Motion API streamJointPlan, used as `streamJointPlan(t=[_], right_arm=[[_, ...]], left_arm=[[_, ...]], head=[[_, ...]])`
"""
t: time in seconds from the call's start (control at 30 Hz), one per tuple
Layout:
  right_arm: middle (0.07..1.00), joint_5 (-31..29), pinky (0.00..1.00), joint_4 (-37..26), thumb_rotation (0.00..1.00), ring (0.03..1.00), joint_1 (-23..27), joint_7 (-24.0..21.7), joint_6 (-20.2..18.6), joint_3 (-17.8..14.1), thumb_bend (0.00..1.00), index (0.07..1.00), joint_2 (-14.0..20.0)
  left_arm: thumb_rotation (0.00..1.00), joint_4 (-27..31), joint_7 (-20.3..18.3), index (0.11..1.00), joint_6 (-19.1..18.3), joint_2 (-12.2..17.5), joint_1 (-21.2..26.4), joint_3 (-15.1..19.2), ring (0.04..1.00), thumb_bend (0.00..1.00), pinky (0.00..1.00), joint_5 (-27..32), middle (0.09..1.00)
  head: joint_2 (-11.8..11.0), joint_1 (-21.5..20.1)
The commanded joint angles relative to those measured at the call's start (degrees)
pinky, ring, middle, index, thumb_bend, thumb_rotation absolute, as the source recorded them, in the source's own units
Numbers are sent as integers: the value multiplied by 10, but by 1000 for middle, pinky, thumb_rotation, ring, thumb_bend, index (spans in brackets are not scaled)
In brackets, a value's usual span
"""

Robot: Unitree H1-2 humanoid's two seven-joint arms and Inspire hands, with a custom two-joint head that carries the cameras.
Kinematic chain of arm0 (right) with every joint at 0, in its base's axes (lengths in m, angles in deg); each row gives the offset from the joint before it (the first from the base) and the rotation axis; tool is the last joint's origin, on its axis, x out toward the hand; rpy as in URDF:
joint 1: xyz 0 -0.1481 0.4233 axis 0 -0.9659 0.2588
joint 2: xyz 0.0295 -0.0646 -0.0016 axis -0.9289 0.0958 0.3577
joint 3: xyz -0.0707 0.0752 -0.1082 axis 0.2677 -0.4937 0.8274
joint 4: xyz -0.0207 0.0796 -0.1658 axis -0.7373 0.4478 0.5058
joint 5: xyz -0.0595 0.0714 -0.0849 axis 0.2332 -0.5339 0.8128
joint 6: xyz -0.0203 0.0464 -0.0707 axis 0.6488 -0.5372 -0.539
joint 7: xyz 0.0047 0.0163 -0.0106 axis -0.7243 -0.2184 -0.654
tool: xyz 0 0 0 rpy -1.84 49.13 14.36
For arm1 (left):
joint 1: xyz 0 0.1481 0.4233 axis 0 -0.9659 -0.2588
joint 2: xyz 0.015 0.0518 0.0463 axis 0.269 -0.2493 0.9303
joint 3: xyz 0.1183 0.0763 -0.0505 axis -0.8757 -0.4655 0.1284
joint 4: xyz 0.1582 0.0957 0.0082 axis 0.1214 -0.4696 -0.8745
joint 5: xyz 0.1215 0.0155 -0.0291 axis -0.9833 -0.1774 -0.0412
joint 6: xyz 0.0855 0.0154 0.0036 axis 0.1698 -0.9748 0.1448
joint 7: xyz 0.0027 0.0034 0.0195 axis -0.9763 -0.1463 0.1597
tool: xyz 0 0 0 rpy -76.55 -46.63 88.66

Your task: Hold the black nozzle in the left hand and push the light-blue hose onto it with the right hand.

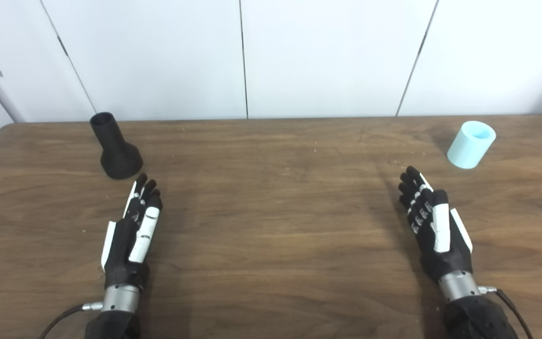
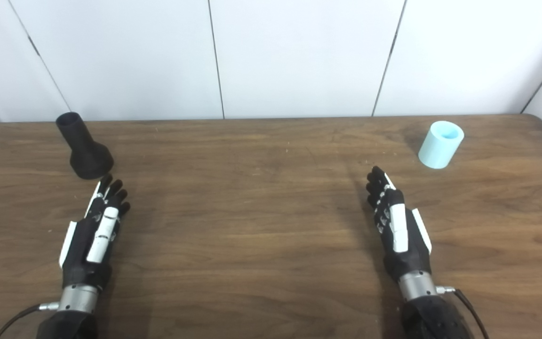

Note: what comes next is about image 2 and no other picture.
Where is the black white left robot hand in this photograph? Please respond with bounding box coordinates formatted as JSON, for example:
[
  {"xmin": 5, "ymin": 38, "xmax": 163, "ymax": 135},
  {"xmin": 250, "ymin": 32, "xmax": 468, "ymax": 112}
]
[{"xmin": 59, "ymin": 175, "xmax": 131, "ymax": 290}]

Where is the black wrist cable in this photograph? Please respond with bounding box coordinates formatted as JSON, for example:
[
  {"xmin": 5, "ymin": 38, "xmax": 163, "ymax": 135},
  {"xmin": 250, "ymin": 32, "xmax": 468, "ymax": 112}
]
[
  {"xmin": 436, "ymin": 285, "xmax": 491, "ymax": 339},
  {"xmin": 0, "ymin": 302, "xmax": 60, "ymax": 339}
]

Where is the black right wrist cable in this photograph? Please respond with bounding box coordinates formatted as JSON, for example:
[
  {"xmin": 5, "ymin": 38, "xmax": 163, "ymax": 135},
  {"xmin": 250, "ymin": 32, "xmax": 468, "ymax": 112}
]
[{"xmin": 436, "ymin": 285, "xmax": 491, "ymax": 339}]

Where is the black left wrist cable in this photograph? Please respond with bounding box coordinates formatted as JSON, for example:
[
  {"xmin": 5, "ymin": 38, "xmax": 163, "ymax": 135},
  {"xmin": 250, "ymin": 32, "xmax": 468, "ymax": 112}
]
[{"xmin": 0, "ymin": 302, "xmax": 60, "ymax": 339}]

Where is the black funnel-shaped nozzle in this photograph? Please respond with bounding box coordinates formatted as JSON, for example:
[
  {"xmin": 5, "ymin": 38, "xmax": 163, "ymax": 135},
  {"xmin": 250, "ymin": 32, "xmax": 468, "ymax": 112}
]
[{"xmin": 56, "ymin": 112, "xmax": 114, "ymax": 180}]

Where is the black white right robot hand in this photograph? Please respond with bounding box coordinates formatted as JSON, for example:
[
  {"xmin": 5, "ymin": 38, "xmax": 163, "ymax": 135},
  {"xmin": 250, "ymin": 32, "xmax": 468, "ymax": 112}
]
[{"xmin": 366, "ymin": 166, "xmax": 433, "ymax": 282}]

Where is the light blue cylinder cup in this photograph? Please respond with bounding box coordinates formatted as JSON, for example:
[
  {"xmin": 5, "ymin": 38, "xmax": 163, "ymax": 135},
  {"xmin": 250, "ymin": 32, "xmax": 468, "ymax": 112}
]
[{"xmin": 418, "ymin": 121, "xmax": 465, "ymax": 169}]

